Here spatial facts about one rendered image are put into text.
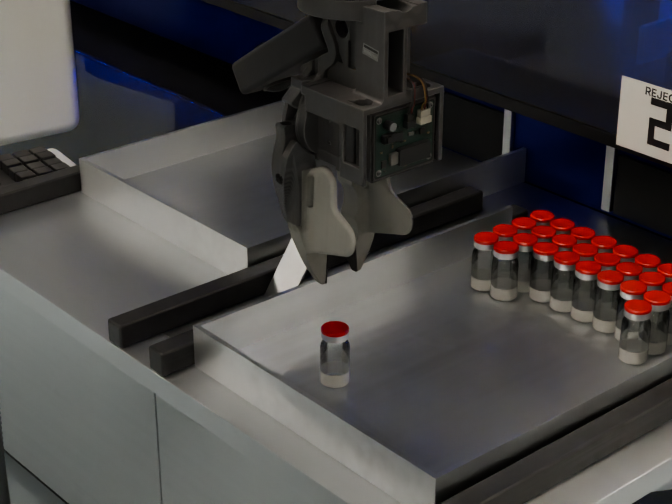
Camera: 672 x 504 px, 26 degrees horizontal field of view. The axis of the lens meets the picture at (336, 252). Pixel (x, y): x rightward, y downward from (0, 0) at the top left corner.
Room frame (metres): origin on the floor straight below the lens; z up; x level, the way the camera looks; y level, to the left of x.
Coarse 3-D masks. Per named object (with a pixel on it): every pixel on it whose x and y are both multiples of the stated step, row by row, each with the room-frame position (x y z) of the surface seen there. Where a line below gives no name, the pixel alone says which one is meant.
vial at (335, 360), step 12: (324, 336) 0.92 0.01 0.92; (348, 336) 0.92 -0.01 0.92; (324, 348) 0.92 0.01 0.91; (336, 348) 0.91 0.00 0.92; (348, 348) 0.92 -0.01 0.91; (324, 360) 0.92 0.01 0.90; (336, 360) 0.91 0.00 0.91; (348, 360) 0.92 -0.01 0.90; (324, 372) 0.92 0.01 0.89; (336, 372) 0.91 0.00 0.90; (348, 372) 0.92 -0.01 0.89; (324, 384) 0.92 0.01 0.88; (336, 384) 0.91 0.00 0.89
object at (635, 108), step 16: (624, 80) 1.12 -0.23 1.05; (624, 96) 1.12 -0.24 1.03; (640, 96) 1.11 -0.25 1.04; (656, 96) 1.10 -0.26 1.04; (624, 112) 1.12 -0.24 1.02; (640, 112) 1.11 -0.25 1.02; (656, 112) 1.10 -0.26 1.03; (624, 128) 1.12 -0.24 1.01; (640, 128) 1.11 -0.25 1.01; (656, 128) 1.10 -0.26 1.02; (624, 144) 1.12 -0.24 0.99; (640, 144) 1.11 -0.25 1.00
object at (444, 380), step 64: (384, 256) 1.07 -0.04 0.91; (448, 256) 1.12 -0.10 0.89; (256, 320) 0.98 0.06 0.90; (320, 320) 1.02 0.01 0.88; (384, 320) 1.02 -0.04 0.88; (448, 320) 1.02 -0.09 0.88; (512, 320) 1.02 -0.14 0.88; (256, 384) 0.89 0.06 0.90; (320, 384) 0.92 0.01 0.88; (384, 384) 0.92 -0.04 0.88; (448, 384) 0.92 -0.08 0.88; (512, 384) 0.92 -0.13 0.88; (576, 384) 0.92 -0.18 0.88; (640, 384) 0.88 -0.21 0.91; (320, 448) 0.84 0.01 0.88; (384, 448) 0.79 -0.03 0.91; (448, 448) 0.84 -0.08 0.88; (512, 448) 0.80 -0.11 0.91
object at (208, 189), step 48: (144, 144) 1.32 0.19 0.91; (192, 144) 1.36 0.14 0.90; (240, 144) 1.40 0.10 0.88; (96, 192) 1.26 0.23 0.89; (144, 192) 1.20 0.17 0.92; (192, 192) 1.28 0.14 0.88; (240, 192) 1.28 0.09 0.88; (432, 192) 1.22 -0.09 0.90; (192, 240) 1.14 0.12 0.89; (240, 240) 1.17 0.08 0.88; (288, 240) 1.11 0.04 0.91
